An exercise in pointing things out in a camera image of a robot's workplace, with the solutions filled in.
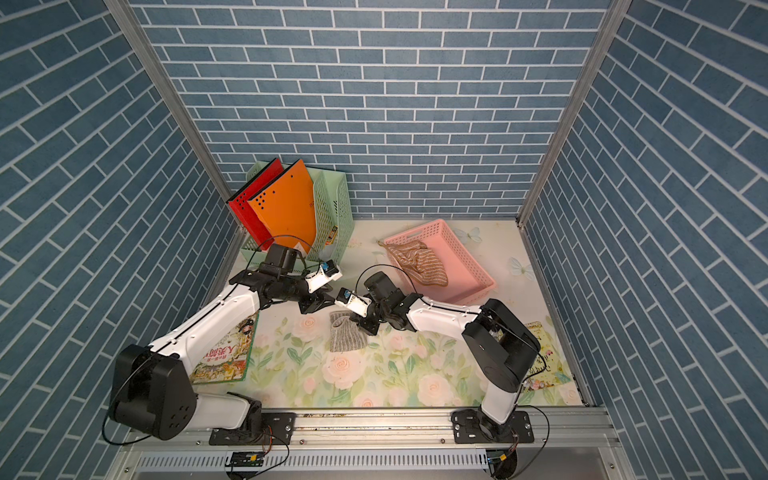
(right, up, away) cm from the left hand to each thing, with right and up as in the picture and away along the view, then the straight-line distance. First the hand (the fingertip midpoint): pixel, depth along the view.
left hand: (336, 292), depth 83 cm
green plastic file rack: (-8, +22, +35) cm, 42 cm away
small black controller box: (-20, -39, -11) cm, 45 cm away
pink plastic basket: (+42, +2, +19) cm, 46 cm away
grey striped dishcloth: (+2, -12, +1) cm, 12 cm away
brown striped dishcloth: (+22, +9, +19) cm, 31 cm away
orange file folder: (-17, +25, +7) cm, 31 cm away
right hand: (+5, -7, +3) cm, 9 cm away
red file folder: (-29, +24, +4) cm, 38 cm away
